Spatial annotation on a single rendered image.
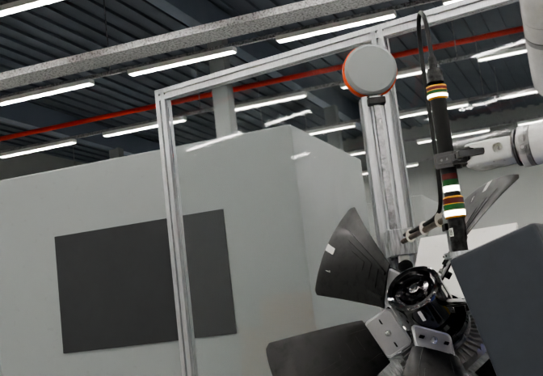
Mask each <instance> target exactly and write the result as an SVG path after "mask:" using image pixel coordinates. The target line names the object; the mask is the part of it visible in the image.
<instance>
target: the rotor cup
mask: <svg viewBox="0 0 543 376"><path fill-rule="evenodd" d="M412 285H417V286H418V287H419V288H418V290H417V291H416V292H414V293H410V292H409V288H410V287H411V286H412ZM442 286H443V287H444V289H445V291H446V292H447V294H448V297H446V295H445V293H444V291H443V290H442V289H441V288H442ZM453 298H458V297H456V296H454V295H452V294H450V292H449V291H448V288H447V287H446V285H445V283H444V282H443V280H442V279H441V277H440V275H439V273H438V272H437V271H435V270H434V269H433V268H430V267H427V266H416V267H413V268H408V269H407V270H405V271H403V272H401V273H400V274H398V275H397V276H396V277H395V278H394V279H393V281H392V282H391V284H390V285H389V288H388V291H387V299H388V303H389V305H390V307H391V308H392V309H393V311H394V313H395V314H396V316H397V317H398V319H399V320H400V322H401V323H402V326H403V328H404V329H405V331H406V333H407V334H408V335H409V337H410V338H411V339H412V335H411V330H410V325H418V326H421V327H426V328H430V329H433V330H436V331H439V332H445V333H447V334H449V335H450V336H451V338H452V344H455V343H456V342H457V341H458V340H459V339H460V338H461V337H462V335H463V334H464V332H465V330H466V328H467V326H468V322H469V314H468V311H466V310H465V306H451V307H446V306H447V305H454V304H461V303H462V302H447V300H448V299H453ZM419 311H421V312H422V314H423V316H424V318H425V319H426V320H425V321H422V319H421V318H420V316H419V314H418V312H419ZM412 341H413V340H412Z"/></svg>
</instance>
